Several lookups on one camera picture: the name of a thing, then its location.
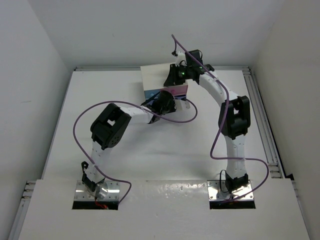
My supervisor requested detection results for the white drawer cabinet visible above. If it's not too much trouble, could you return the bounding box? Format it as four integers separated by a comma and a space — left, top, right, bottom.
140, 63, 188, 91

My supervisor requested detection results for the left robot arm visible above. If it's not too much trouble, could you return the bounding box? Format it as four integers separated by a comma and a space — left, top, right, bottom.
90, 91, 176, 169

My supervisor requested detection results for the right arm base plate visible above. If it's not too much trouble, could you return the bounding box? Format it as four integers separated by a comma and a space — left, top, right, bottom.
207, 180, 255, 201

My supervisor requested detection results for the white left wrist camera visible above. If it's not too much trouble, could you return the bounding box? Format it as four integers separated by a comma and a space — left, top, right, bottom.
174, 99, 191, 112

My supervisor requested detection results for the light blue drawer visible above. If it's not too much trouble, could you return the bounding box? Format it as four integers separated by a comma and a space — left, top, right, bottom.
144, 89, 160, 100

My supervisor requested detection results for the white front shelf board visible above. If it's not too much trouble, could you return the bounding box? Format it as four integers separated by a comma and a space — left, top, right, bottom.
19, 179, 309, 240

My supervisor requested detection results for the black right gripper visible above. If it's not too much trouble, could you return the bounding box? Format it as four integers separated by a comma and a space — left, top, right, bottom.
164, 63, 192, 87

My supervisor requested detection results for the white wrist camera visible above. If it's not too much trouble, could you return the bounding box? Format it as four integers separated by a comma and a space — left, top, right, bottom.
171, 50, 187, 67
174, 99, 191, 112

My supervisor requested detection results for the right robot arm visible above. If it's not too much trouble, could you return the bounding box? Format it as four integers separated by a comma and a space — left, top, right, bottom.
163, 50, 251, 193

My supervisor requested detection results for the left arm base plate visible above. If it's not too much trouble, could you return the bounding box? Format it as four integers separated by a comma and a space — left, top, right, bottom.
74, 180, 120, 202

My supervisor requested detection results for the pink drawer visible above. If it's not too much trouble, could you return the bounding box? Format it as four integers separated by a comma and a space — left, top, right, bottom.
162, 84, 188, 96

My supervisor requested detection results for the aluminium frame rail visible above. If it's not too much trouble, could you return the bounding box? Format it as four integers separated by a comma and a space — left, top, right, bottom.
242, 67, 285, 179

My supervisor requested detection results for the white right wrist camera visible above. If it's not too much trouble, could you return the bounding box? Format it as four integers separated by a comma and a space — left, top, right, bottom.
171, 50, 187, 67

